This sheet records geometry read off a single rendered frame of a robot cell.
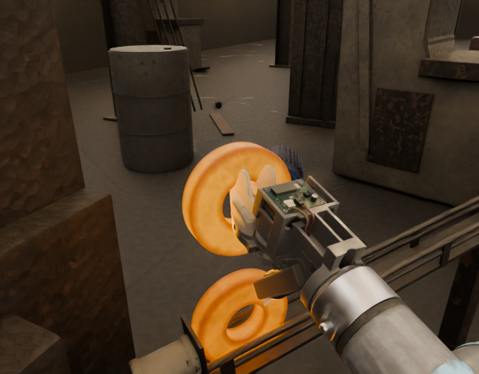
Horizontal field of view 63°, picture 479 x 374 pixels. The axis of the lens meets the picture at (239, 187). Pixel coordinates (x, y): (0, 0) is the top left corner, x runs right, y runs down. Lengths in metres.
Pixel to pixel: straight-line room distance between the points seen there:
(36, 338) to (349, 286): 0.36
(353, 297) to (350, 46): 2.48
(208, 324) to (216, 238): 0.13
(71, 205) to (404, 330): 0.49
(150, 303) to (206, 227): 1.29
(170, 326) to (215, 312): 1.09
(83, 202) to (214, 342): 0.29
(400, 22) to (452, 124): 0.67
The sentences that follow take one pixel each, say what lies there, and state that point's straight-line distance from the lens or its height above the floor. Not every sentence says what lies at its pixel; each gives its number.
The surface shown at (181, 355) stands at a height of 0.70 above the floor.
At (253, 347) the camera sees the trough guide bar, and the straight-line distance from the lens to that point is 0.64.
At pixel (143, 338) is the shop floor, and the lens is 1.64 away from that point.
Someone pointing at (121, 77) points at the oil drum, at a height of 0.71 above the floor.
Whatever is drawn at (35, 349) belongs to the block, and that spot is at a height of 0.80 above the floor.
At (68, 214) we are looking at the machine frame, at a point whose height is 0.87.
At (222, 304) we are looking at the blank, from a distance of 0.58.
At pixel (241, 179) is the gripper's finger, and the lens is 0.47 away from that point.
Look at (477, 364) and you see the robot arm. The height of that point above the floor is 0.81.
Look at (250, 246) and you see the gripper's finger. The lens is 0.44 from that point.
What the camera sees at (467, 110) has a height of 0.62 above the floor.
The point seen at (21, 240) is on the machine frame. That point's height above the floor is 0.87.
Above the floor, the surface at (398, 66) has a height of 0.83.
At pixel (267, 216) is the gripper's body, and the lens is 0.41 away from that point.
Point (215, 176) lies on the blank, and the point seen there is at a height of 0.95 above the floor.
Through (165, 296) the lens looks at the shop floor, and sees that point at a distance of 1.80.
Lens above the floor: 1.14
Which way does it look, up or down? 25 degrees down
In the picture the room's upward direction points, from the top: straight up
